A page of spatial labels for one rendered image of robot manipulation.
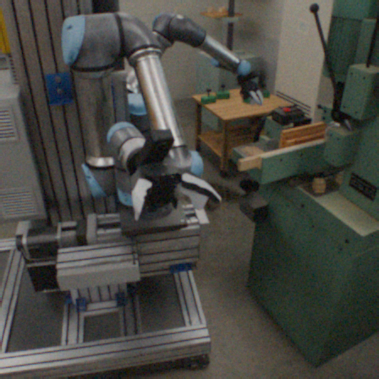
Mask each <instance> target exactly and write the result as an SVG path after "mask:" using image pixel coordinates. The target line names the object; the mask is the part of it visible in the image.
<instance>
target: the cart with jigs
mask: <svg viewBox="0 0 379 379"><path fill-rule="evenodd" d="M261 86H263V87H262V92H263V104H262V106H259V105H257V104H255V105H254V106H251V104H250V101H251V99H250V97H249V98H248V99H246V100H245V99H244V100H243V99H242V97H243V95H242V94H241V95H240V94H239V93H240V89H241V88H240V89H236V90H230V91H224V87H226V85H225V84H222V85H221V87H222V91H218V92H212V90H211V89H206V91H207V92H208V93H205V94H199V95H194V96H192V99H193V100H195V145H196V147H195V149H196V151H197V152H200V141H202V142H203V143H204V144H205V145H206V146H208V147H210V148H211V149H212V150H213V151H214V152H215V154H217V155H218V156H219V157H220V158H221V161H220V169H221V171H220V174H221V177H222V178H223V179H224V178H226V177H227V172H226V171H227V170H228V160H231V159H232V150H233V148H236V147H241V146H246V145H249V144H253V139H254V134H255V130H256V128H257V126H256V125H255V117H258V116H263V115H266V114H268V113H269V111H271V110H273V109H275V108H278V107H285V106H289V105H291V104H290V103H288V102H286V101H282V100H280V99H279V98H278V97H276V96H274V95H272V94H270V92H269V91H268V90H265V91H264V86H266V85H265V84H261ZM210 92H211V93H210ZM241 96H242V97H241ZM201 106H203V107H204V108H205V109H207V110H208V111H209V112H211V113H212V114H213V115H214V116H215V117H217V118H220V119H221V120H222V129H219V130H214V131H211V132H202V133H201ZM247 118H248V119H249V123H248V124H244V125H240V126H234V127H230V128H229V126H230V121H234V120H238V119H247Z"/></svg>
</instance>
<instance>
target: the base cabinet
mask: <svg viewBox="0 0 379 379"><path fill-rule="evenodd" d="M259 196H260V197H261V198H262V199H263V200H265V201H266V202H267V203H268V204H269V207H268V213H267V218H264V219H261V220H260V221H257V222H255V230H254V237H253V244H252V250H251V257H250V269H249V276H248V282H247V286H248V287H249V289H250V290H251V291H252V292H253V294H254V295H255V296H256V298H257V299H258V300H259V301H260V302H261V303H262V304H263V306H264V307H265V308H266V310H267V311H268V312H270V314H271V315H272V317H273V319H274V320H276V321H277V323H278V324H279V325H280V327H281V328H282V329H283V330H284V331H285V332H286V333H287V334H288V336H289V337H290V339H291V340H293V341H294V344H295V345H296V346H297V347H298V348H299V349H300V352H301V353H303V354H304V356H305V357H306V358H307V360H308V361H309V362H310V363H311V364H312V365H313V366H314V368H317V367H319V366H321V365H324V364H325V363H327V362H328V361H329V360H331V359H333V358H335V357H337V355H341V354H343V353H344V352H345V351H347V350H349V349H351V348H353V347H354V346H355V345H356V344H358V343H360V342H362V341H365V340H366V339H367V338H369V337H371V336H373V335H374V334H375V333H377V332H379V245H378V246H376V247H375V248H373V249H369V250H366V251H364V252H362V253H360V254H358V255H355V254H354V253H352V252H351V251H350V250H349V249H348V248H347V247H345V246H344V245H343V244H341V243H340V242H339V241H337V240H336V239H335V238H334V237H333V236H332V235H331V234H329V233H328V232H327V231H326V230H325V229H324V228H322V227H321V226H320V225H318V223H316V222H314V221H313V220H312V219H310V218H309V216H307V215H306V214H305V213H304V212H302V211H301V210H299V208H298V207H297V206H295V205H294V204H293V203H291V202H290V201H289V200H288V199H287V198H286V197H283V196H282V195H280V194H279V193H278V192H277V191H276V190H275V189H274V188H273V187H272V186H271V185H270V184H268V183H264V184H260V191H259Z"/></svg>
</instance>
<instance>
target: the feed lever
mask: <svg viewBox="0 0 379 379"><path fill-rule="evenodd" d="M310 12H311V13H312V14H313V15H314V18H315V22H316V27H317V30H318V34H319V37H320V40H321V45H322V48H323V52H324V54H325V58H326V60H327V67H328V70H329V74H330V77H331V81H332V88H333V91H334V95H335V99H336V102H337V106H335V107H333V108H332V110H331V113H330V114H331V119H332V121H333V122H334V123H339V124H340V123H345V124H346V125H347V127H348V129H349V131H354V128H353V126H351V124H350V122H349V120H350V119H351V118H352V117H353V116H351V115H348V114H346V113H343V112H341V111H340V107H341V104H342V103H341V100H340V96H339V93H338V87H337V83H336V80H335V77H334V73H333V70H332V65H331V61H330V57H329V54H328V50H327V45H326V41H325V38H324V35H323V32H322V27H321V22H320V19H319V16H318V12H319V6H318V5H317V4H316V3H313V4H311V5H310Z"/></svg>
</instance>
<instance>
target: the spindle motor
mask: <svg viewBox="0 0 379 379"><path fill-rule="evenodd" d="M378 7H379V0H333V5H332V15H331V19H330V27H329V31H328V35H327V50H328V54H329V57H330V61H331V65H332V70H333V73H334V77H335V80H336V81H340V82H346V78H347V74H348V71H349V66H351V65H354V57H355V54H356V50H357V44H358V41H359V38H360V30H361V26H362V20H367V19H377V17H376V16H377V13H378V9H379V8H378ZM321 74H322V75H323V76H325V77H327V78H328V79H331V77H330V74H329V70H328V67H327V60H326V58H324V63H323V66H322V70H321Z"/></svg>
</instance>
